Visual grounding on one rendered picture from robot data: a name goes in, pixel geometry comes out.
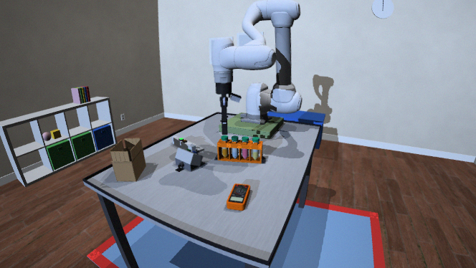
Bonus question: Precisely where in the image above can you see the brown cardboard box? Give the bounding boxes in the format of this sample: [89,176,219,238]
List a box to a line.
[110,138,146,181]

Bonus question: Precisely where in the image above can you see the orange multimeter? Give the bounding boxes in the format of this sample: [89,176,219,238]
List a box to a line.
[227,183,250,211]

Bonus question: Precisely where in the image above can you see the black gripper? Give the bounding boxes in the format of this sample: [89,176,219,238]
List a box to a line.
[216,83,232,135]

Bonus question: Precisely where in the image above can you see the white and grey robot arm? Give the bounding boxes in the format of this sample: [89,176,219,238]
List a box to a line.
[211,0,302,125]

